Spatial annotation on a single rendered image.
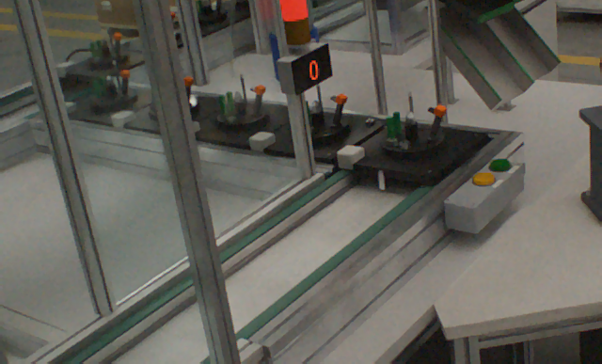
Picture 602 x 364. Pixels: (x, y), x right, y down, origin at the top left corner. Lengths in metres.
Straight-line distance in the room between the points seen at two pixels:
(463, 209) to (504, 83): 0.51
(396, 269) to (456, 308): 0.13
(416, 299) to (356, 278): 0.15
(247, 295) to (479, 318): 0.41
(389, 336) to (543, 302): 0.27
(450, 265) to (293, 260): 0.30
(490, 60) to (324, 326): 0.93
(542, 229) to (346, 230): 0.39
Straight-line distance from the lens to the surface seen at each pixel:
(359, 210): 1.88
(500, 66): 2.23
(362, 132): 2.12
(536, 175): 2.10
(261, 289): 1.66
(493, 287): 1.69
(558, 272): 1.73
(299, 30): 1.81
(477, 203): 1.76
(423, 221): 1.73
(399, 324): 1.61
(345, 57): 3.07
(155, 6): 1.10
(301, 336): 1.48
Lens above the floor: 1.75
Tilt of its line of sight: 23 degrees down
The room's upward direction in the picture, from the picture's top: 9 degrees counter-clockwise
